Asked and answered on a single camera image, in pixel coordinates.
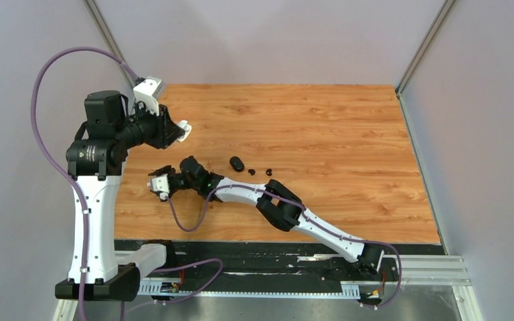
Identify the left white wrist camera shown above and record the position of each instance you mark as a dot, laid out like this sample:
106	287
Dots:
148	91

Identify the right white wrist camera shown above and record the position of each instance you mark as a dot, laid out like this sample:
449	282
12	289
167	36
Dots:
160	187

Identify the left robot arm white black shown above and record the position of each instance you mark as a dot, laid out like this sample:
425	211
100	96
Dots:
96	161

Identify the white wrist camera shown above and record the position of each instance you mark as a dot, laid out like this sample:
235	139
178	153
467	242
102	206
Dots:
160	187
148	91

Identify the black earbud charging case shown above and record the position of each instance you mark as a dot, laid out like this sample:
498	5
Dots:
237	164

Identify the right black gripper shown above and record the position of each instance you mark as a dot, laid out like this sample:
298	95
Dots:
168	170

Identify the aluminium frame rail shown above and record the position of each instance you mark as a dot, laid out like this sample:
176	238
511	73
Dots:
431	285

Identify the white earbud charging case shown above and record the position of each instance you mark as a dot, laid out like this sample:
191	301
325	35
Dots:
186	127

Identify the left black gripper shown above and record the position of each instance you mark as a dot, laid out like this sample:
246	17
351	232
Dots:
166	130

